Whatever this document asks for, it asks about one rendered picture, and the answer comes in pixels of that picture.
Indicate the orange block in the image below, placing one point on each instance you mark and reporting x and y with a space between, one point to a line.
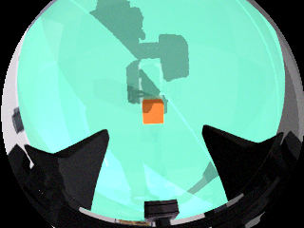
152 111

